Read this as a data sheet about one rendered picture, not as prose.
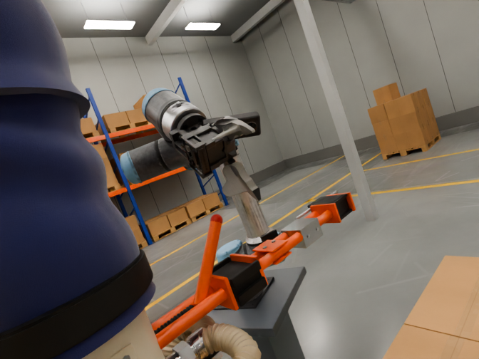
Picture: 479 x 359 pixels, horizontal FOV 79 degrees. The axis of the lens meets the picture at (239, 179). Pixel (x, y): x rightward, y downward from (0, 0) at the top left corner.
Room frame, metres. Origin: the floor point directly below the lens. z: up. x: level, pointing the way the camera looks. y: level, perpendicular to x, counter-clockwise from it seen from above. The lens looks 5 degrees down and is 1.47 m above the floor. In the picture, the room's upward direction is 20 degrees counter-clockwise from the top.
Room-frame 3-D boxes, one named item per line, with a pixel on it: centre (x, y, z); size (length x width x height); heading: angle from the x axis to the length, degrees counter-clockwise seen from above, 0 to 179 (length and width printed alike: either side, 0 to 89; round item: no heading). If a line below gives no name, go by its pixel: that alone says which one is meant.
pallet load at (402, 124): (7.26, -4.38, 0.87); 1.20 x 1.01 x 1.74; 129
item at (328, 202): (0.74, -0.20, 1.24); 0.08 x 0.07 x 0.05; 129
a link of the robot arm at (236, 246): (1.45, 0.17, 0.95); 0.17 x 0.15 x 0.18; 83
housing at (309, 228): (0.66, -0.09, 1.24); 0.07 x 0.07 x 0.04; 39
